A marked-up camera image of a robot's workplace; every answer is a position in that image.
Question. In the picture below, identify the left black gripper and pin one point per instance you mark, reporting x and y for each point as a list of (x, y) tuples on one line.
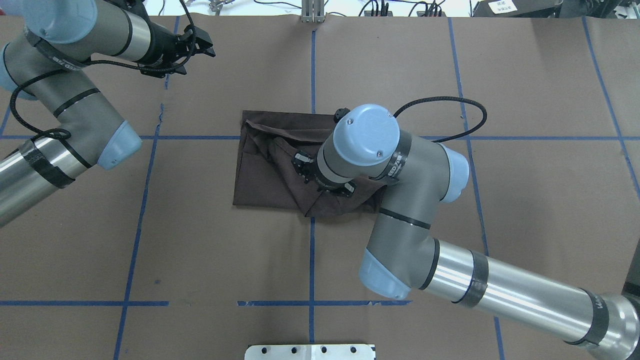
[(161, 46)]

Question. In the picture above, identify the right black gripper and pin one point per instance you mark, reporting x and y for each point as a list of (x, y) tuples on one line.
[(302, 163)]

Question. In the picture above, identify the brown t-shirt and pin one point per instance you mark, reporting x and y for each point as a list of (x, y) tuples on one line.
[(265, 176)]

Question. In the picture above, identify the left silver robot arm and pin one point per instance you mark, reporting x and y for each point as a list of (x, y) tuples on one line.
[(75, 126)]

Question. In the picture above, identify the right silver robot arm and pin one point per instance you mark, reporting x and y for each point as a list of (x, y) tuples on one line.
[(558, 196)]

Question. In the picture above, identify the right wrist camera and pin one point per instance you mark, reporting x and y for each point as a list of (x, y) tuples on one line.
[(340, 114)]

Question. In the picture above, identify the aluminium frame post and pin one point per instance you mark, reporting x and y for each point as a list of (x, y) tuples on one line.
[(313, 11)]

